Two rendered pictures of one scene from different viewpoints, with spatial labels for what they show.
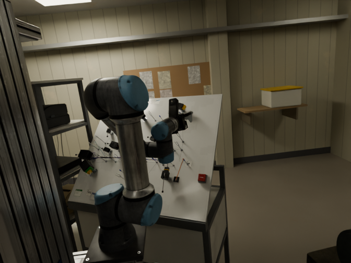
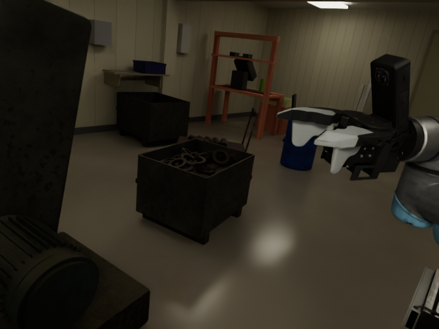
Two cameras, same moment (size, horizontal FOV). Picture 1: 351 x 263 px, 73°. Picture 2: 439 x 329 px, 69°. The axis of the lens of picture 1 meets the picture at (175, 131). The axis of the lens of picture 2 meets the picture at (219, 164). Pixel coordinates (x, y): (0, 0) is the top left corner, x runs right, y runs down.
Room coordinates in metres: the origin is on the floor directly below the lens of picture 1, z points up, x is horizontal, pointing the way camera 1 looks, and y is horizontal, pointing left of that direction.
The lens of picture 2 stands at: (1.68, 0.13, 1.65)
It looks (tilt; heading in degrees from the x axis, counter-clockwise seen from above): 19 degrees down; 221
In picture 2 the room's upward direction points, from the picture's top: 8 degrees clockwise
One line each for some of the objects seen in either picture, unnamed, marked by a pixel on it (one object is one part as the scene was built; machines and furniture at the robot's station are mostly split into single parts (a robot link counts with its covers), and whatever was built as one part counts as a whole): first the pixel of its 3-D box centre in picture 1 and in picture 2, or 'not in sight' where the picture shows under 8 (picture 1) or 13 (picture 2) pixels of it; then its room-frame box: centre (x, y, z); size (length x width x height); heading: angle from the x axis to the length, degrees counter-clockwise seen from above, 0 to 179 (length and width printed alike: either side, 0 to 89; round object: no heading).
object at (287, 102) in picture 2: not in sight; (254, 85); (-4.44, -4.41, 1.04); 1.60 x 1.49 x 2.07; 92
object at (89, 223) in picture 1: (106, 232); not in sight; (1.69, 0.65, 0.60); 0.55 x 0.02 x 0.39; 66
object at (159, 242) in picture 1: (167, 245); not in sight; (1.46, 0.14, 0.60); 0.55 x 0.03 x 0.39; 66
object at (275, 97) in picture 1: (280, 96); not in sight; (3.89, -1.80, 1.25); 0.53 x 0.44 x 0.29; 92
